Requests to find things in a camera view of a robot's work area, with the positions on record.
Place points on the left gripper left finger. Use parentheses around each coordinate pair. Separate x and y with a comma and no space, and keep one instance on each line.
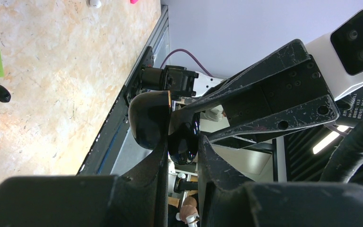
(141,194)

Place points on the white earbud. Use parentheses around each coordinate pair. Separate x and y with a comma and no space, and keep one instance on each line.
(95,3)

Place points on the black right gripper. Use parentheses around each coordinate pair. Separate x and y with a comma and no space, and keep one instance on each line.
(280,94)

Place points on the aluminium frame rail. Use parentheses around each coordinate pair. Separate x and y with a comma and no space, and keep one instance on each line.
(114,150)

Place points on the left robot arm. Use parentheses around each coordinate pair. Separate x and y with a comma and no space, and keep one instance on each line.
(332,202)

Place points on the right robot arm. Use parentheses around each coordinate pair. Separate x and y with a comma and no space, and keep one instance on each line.
(182,83)

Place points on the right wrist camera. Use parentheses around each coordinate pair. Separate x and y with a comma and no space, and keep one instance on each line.
(339,56)

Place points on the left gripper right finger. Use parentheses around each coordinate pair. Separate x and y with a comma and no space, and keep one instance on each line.
(223,200)

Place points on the black earbud charging case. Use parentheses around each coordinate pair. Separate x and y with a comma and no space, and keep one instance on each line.
(153,121)

